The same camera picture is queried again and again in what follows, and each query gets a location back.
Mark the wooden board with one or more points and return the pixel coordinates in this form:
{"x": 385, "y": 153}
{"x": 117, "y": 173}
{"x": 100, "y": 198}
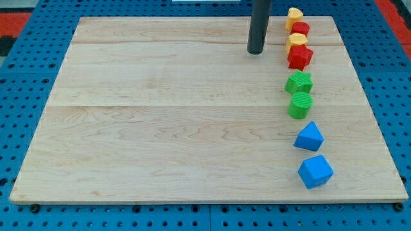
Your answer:
{"x": 174, "y": 110}

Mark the yellow heart block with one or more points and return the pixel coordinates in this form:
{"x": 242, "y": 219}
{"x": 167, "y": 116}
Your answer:
{"x": 294, "y": 15}

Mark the green cylinder block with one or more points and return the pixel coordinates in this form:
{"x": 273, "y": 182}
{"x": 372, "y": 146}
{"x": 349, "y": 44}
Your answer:
{"x": 300, "y": 105}

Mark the green star block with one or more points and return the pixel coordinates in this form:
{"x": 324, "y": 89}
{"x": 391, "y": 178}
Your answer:
{"x": 299, "y": 81}

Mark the blue triangle block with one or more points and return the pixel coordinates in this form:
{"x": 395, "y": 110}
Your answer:
{"x": 309, "y": 138}

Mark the red star block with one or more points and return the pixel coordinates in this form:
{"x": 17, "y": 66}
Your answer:
{"x": 299, "y": 57}

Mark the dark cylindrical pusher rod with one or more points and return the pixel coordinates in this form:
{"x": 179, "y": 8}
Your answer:
{"x": 261, "y": 10}

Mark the yellow hexagon block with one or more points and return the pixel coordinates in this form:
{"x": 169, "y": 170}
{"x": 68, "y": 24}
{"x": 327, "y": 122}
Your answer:
{"x": 295, "y": 39}

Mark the blue cube block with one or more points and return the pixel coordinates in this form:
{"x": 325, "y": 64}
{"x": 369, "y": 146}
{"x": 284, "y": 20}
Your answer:
{"x": 315, "y": 171}

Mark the red cylinder block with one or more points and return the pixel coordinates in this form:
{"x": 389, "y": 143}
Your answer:
{"x": 300, "y": 27}

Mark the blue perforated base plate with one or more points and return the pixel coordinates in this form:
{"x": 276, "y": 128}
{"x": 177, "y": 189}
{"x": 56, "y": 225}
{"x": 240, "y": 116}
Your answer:
{"x": 27, "y": 75}

